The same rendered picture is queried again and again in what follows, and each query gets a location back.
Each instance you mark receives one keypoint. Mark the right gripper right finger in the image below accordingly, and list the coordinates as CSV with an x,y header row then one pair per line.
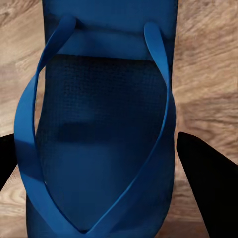
x,y
213,179

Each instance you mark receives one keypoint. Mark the sandal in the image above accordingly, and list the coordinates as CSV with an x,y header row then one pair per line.
x,y
102,161

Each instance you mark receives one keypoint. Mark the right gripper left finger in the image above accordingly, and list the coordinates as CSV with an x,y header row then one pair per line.
x,y
8,159

